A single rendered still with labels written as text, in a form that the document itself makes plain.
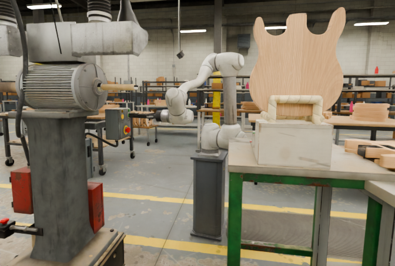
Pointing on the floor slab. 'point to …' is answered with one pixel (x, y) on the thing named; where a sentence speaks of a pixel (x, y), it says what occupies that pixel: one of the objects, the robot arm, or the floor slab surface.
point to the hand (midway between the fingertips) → (134, 115)
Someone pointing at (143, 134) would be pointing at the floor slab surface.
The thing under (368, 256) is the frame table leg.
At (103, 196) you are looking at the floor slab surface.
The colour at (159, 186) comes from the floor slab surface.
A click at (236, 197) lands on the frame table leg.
